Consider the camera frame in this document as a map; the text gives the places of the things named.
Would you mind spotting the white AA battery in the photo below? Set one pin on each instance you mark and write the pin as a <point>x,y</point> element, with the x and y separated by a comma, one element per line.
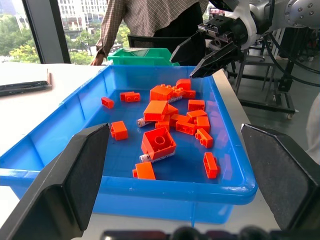
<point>175,99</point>
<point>143,122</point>
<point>145,157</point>

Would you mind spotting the black metal cart frame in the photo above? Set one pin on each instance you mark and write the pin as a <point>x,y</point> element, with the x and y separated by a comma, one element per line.
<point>280,100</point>

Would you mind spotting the person in checked shirt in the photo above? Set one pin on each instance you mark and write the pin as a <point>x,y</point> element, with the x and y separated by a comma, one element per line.
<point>140,17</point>

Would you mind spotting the blue plastic tray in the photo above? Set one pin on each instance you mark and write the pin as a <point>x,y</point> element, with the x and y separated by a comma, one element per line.
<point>62,120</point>

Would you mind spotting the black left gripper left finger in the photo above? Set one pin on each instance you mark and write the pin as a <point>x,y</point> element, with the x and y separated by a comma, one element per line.
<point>62,180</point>

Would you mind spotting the green plastic bin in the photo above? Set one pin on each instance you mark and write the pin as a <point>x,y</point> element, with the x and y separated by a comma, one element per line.
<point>140,57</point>

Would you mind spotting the person's bare hand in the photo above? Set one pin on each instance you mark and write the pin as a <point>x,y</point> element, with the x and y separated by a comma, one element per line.
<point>97,60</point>

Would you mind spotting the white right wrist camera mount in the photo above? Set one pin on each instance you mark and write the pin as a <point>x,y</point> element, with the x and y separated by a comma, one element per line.
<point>246,22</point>

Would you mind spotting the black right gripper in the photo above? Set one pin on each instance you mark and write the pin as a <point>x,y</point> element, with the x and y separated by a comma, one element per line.
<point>222,28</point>

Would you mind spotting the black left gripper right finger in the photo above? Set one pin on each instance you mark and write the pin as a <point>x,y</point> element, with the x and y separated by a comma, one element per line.
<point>282,175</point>

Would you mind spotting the black window frame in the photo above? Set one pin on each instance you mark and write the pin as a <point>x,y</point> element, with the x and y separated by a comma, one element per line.
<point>47,30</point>

